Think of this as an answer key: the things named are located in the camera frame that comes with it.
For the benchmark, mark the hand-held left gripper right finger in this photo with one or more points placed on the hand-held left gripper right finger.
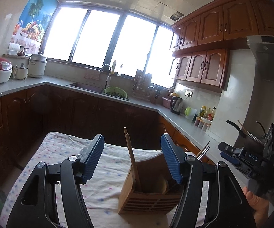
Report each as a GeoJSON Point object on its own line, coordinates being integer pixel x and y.
{"type": "Point", "coordinates": [172, 159]}

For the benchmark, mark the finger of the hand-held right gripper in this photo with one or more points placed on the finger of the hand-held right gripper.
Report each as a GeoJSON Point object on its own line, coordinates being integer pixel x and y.
{"type": "Point", "coordinates": [227, 147]}
{"type": "Point", "coordinates": [231, 158]}

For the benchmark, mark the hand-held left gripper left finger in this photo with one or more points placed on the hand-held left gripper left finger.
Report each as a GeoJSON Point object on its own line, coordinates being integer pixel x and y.
{"type": "Point", "coordinates": [93, 161]}

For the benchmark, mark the wooden utensil holder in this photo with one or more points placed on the wooden utensil holder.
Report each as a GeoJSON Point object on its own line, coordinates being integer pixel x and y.
{"type": "Point", "coordinates": [146, 201]}

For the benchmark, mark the dish rack with utensils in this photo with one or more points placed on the dish rack with utensils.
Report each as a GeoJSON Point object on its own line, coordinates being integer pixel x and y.
{"type": "Point", "coordinates": [141, 83]}

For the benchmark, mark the person's right hand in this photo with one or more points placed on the person's right hand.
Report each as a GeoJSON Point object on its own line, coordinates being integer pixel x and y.
{"type": "Point", "coordinates": [258, 204]}

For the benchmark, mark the black wok with lid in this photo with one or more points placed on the black wok with lid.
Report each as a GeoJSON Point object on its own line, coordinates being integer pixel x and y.
{"type": "Point", "coordinates": [250, 133]}

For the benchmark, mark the floral white tablecloth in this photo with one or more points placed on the floral white tablecloth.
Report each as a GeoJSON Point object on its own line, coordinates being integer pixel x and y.
{"type": "Point", "coordinates": [108, 190]}

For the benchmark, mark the grey kitchen countertop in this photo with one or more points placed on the grey kitchen countertop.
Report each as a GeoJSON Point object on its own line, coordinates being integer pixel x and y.
{"type": "Point", "coordinates": [175, 121]}

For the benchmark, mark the sauce bottles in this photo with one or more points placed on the sauce bottles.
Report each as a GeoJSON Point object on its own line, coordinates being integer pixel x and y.
{"type": "Point", "coordinates": [208, 112]}

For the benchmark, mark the green cup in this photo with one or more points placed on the green cup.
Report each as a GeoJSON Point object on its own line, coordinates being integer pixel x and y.
{"type": "Point", "coordinates": [189, 113]}

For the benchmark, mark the steel electric kettle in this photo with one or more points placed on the steel electric kettle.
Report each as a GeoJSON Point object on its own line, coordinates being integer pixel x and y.
{"type": "Point", "coordinates": [176, 105]}

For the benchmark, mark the pink storage box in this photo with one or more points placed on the pink storage box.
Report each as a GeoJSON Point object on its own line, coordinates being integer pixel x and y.
{"type": "Point", "coordinates": [167, 102]}

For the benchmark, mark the wooden lower cabinets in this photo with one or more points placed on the wooden lower cabinets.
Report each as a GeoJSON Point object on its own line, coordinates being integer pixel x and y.
{"type": "Point", "coordinates": [56, 109]}

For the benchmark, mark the wooden cabinets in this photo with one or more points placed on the wooden cabinets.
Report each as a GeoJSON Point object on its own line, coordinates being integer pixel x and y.
{"type": "Point", "coordinates": [213, 52]}
{"type": "Point", "coordinates": [56, 109]}

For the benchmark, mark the dark utensil block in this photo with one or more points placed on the dark utensil block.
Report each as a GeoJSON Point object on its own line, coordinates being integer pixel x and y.
{"type": "Point", "coordinates": [155, 95]}

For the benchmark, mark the green basin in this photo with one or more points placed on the green basin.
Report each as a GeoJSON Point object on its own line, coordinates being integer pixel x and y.
{"type": "Point", "coordinates": [115, 92]}

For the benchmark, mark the kitchen sink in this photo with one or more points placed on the kitchen sink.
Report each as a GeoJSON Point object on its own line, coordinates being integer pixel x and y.
{"type": "Point", "coordinates": [87, 87]}

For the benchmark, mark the metal sink faucet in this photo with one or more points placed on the metal sink faucet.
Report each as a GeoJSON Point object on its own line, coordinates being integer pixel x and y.
{"type": "Point", "coordinates": [107, 78]}

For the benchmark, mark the small clear bottle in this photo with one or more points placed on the small clear bottle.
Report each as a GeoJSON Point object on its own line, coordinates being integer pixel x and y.
{"type": "Point", "coordinates": [120, 70]}

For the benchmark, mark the wooden upper cabinets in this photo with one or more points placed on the wooden upper cabinets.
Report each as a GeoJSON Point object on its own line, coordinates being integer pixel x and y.
{"type": "Point", "coordinates": [213, 52]}

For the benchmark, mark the yellow dish soap bottle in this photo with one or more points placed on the yellow dish soap bottle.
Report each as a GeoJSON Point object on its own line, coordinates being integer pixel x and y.
{"type": "Point", "coordinates": [113, 67]}

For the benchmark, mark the steel range hood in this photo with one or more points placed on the steel range hood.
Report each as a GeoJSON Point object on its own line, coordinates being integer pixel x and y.
{"type": "Point", "coordinates": [269, 59]}

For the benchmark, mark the large white electric pot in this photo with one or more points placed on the large white electric pot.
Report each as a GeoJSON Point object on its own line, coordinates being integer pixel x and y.
{"type": "Point", "coordinates": [37, 65]}

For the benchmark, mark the small white cooker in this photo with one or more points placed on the small white cooker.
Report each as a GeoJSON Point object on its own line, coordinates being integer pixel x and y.
{"type": "Point", "coordinates": [20, 72]}

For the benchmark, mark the kitchen window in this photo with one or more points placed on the kitchen window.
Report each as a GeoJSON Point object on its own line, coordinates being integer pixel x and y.
{"type": "Point", "coordinates": [99, 38]}

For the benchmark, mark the white paper towel box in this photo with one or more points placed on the white paper towel box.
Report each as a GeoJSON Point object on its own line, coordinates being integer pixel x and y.
{"type": "Point", "coordinates": [14, 49]}

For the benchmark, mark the palm tree fruit poster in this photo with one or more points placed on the palm tree fruit poster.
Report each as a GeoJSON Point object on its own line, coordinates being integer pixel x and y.
{"type": "Point", "coordinates": [36, 16]}

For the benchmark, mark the wall socket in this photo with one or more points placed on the wall socket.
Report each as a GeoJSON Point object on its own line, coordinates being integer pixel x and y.
{"type": "Point", "coordinates": [189, 93]}

